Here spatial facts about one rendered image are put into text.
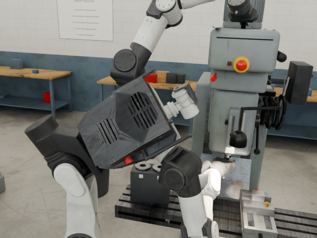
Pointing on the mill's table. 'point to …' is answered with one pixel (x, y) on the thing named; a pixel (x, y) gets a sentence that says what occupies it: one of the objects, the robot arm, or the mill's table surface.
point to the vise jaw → (258, 208)
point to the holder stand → (147, 184)
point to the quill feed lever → (257, 134)
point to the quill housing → (220, 97)
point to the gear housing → (239, 81)
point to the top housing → (244, 48)
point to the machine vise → (256, 220)
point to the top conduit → (281, 56)
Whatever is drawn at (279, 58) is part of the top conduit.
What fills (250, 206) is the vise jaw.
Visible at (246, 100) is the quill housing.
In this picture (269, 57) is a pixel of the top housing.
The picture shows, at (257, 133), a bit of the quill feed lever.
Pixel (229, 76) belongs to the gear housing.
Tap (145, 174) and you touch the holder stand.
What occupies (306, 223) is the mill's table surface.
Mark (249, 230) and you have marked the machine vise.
